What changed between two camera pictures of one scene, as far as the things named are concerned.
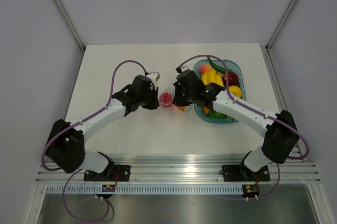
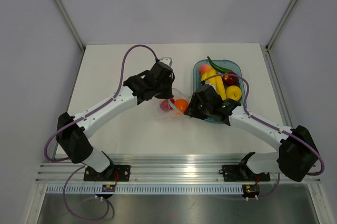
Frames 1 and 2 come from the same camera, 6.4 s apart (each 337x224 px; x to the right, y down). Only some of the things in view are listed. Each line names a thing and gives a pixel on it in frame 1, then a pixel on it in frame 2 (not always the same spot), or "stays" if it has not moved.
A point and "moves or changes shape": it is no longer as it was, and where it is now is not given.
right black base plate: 234,173 stays
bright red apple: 166,99 moves or changes shape
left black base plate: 120,173 stays
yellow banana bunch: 211,76 stays
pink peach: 204,68 stays
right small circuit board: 251,190 stays
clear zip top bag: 165,100 moves or changes shape
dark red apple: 233,79 stays
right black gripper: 178,100 → 192,110
